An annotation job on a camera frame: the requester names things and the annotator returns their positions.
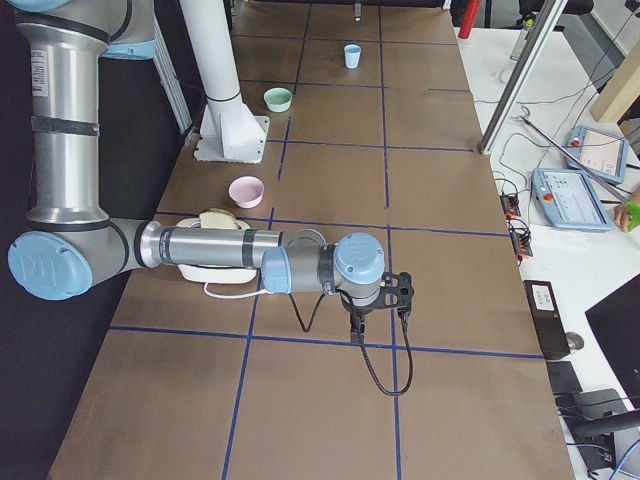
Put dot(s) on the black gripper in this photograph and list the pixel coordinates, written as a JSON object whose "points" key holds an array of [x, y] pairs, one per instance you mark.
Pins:
{"points": [[358, 312]]}

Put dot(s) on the blue cup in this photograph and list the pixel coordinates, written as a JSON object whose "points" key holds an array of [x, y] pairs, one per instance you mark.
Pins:
{"points": [[352, 55]]}

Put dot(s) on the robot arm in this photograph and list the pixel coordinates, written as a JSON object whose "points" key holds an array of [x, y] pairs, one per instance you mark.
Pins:
{"points": [[73, 244]]}

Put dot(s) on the person hand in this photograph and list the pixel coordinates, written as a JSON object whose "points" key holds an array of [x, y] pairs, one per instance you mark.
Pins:
{"points": [[624, 213]]}

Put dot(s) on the orange black connector block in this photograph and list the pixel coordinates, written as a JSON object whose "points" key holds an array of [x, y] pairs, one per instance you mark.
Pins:
{"points": [[518, 229]]}

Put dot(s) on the black box on desk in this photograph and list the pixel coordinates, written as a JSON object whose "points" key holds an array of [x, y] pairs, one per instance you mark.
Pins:
{"points": [[546, 318]]}

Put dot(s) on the pink bowl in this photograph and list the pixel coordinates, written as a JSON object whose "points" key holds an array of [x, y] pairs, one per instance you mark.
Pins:
{"points": [[246, 191]]}

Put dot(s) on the toast slice in toaster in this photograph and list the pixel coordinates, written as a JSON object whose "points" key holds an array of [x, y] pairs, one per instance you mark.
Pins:
{"points": [[217, 219]]}

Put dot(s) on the teach pendant near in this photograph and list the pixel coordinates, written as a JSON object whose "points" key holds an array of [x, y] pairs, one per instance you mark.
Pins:
{"points": [[568, 200]]}

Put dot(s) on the teach pendant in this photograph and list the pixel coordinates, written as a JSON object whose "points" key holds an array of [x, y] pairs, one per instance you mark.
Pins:
{"points": [[568, 200], [604, 153]]}

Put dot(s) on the cream toaster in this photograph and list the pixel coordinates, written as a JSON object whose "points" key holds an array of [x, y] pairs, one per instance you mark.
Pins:
{"points": [[210, 273]]}

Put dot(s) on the black monitor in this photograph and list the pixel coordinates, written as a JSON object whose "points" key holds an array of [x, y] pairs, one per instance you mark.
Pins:
{"points": [[614, 322]]}

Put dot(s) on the green bowl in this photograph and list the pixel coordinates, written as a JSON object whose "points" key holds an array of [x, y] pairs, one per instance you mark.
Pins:
{"points": [[278, 99]]}

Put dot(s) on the teach pendant far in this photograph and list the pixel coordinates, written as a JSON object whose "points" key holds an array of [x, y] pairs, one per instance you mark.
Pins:
{"points": [[604, 153]]}

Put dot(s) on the red cylinder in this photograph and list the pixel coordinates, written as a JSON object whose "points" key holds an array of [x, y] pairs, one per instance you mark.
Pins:
{"points": [[470, 14]]}

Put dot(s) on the aluminium frame post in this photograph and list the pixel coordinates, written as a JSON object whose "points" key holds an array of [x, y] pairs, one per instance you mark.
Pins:
{"points": [[537, 38]]}

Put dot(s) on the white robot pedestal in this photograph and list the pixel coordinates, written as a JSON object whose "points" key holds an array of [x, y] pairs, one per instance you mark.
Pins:
{"points": [[229, 132]]}

